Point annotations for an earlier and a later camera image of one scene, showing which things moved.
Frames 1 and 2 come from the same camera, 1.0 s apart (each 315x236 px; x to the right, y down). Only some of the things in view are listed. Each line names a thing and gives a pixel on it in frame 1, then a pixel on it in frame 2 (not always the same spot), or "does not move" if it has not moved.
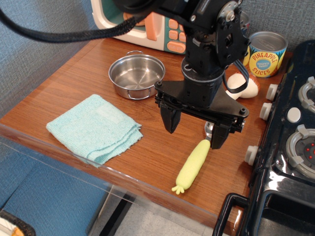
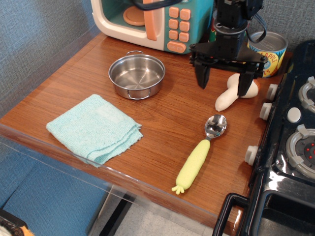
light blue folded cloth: [96, 129] does not move
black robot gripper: [202, 96] to [227, 53]
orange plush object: [16, 231] to [26, 231]
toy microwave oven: [157, 30] does not move
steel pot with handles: [134, 75] does not move
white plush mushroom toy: [235, 80] does not move
